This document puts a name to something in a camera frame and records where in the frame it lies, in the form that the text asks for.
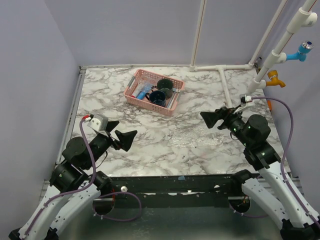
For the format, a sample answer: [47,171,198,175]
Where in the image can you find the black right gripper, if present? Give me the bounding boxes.
[200,104,252,147]

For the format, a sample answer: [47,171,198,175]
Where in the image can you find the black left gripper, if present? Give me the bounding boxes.
[85,120,138,169]

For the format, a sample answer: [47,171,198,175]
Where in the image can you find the dark blue mug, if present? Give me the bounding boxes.
[145,90,166,107]

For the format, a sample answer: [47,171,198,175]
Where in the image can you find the pink plastic basket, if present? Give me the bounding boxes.
[124,69,185,117]

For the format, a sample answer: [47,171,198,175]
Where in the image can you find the dark green mug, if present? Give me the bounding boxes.
[156,78,174,99]

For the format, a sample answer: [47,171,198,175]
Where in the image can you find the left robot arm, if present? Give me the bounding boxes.
[8,114,138,240]

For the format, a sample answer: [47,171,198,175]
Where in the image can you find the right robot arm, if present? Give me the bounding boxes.
[200,107,320,240]

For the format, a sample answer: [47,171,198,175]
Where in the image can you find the blue toothpaste tube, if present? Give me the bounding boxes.
[136,88,152,100]

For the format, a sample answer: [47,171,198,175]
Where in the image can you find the white toothbrush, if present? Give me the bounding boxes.
[167,88,181,109]

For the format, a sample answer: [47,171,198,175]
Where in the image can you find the yellow faucet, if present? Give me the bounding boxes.
[266,70,286,88]

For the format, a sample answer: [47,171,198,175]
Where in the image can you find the blue faucet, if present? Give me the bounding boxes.
[286,40,314,62]

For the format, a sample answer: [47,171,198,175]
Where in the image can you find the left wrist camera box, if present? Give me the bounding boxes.
[87,114,109,132]

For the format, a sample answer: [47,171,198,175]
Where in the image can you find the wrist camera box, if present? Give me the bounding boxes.
[234,93,255,113]
[87,114,109,132]

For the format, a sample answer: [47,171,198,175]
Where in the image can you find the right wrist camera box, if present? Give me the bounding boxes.
[234,93,255,113]

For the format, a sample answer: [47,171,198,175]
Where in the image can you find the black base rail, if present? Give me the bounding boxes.
[94,172,261,208]

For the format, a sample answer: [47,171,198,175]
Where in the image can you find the white pvc pipe frame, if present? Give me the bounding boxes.
[189,0,318,108]

